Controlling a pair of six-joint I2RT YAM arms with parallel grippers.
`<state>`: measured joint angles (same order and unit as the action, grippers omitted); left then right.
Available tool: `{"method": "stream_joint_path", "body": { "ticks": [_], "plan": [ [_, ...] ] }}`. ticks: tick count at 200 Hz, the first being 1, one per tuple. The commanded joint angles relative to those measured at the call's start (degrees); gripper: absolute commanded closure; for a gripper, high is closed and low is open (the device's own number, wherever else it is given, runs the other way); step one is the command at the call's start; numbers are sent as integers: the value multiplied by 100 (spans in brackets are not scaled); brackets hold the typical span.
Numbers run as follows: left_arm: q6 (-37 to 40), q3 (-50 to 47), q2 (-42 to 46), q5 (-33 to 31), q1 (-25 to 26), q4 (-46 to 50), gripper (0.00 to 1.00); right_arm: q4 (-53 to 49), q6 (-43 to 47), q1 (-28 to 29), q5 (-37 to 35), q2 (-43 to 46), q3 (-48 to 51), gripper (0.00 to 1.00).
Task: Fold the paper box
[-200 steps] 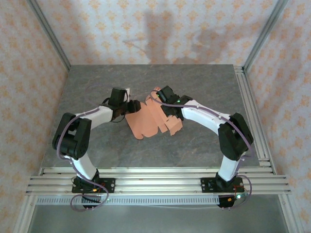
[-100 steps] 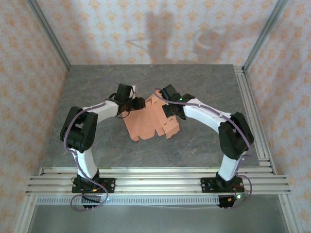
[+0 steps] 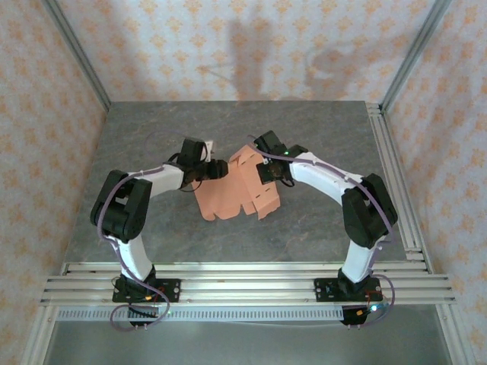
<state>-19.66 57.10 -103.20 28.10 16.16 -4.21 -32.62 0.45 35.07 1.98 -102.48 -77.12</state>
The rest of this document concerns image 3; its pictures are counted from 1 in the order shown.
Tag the aluminium table edge rail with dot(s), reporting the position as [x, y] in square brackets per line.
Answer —
[380, 125]

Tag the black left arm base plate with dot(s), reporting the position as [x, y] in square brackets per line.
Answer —
[173, 291]

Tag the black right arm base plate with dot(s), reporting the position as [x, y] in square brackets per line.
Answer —
[323, 291]

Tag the aluminium frame leg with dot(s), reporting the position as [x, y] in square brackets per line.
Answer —
[454, 338]
[38, 338]

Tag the wide aluminium mounting beam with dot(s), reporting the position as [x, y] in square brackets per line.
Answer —
[247, 289]

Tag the aluminium frame post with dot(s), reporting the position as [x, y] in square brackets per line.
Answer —
[75, 49]
[418, 49]

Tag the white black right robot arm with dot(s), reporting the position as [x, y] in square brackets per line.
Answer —
[357, 264]

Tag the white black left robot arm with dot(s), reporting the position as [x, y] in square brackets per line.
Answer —
[131, 254]

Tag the orange paper box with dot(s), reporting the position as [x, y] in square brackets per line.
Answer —
[236, 190]

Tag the grey metal sheet panel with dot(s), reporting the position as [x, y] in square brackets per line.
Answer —
[247, 346]

